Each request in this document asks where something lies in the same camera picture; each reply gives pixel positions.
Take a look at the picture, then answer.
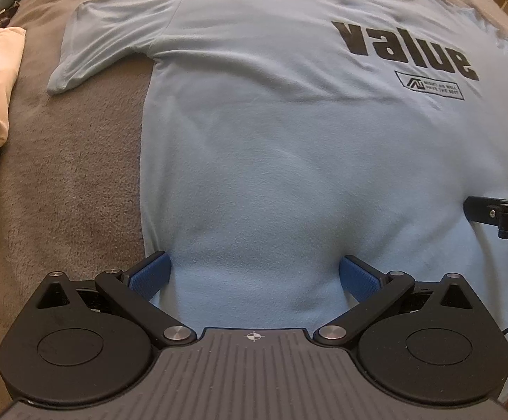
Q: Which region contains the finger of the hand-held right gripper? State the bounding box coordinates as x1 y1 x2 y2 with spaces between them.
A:
464 195 506 226

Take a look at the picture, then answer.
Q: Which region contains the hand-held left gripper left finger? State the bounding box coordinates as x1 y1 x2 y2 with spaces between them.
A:
35 251 198 346

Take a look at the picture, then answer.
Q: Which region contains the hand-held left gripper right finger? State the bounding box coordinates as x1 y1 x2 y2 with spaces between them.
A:
313 254 478 346

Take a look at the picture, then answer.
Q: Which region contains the light blue printed t-shirt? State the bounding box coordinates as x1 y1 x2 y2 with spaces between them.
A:
46 0 508 337

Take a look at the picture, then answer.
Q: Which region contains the grey bed blanket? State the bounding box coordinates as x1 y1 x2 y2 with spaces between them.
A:
0 0 508 420

